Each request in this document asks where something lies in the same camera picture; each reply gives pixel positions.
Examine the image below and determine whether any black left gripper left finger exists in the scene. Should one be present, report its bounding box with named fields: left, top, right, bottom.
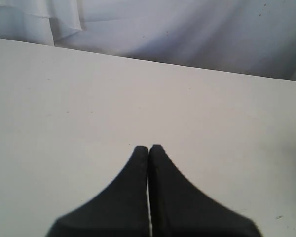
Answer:
left=47, top=146, right=148, bottom=237

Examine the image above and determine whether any white backdrop curtain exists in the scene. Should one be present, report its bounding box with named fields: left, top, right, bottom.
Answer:
left=0, top=0, right=296, bottom=81

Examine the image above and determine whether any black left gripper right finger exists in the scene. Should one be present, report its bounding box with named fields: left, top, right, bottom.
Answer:
left=148, top=145, right=261, bottom=237

